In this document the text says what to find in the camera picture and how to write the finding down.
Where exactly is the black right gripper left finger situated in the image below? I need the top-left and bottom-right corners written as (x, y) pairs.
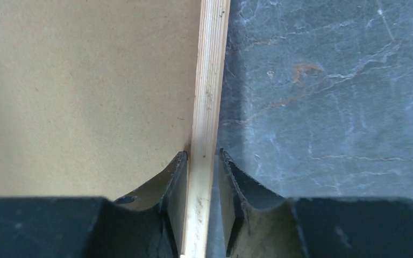
top-left (0, 151), bottom-right (188, 257)

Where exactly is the pink wooden picture frame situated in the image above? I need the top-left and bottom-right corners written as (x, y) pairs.
top-left (181, 0), bottom-right (231, 257)

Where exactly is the brown cardboard backing board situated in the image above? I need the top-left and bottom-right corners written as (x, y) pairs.
top-left (0, 1), bottom-right (200, 198)

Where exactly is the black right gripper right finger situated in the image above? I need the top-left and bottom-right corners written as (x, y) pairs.
top-left (219, 149), bottom-right (413, 257)

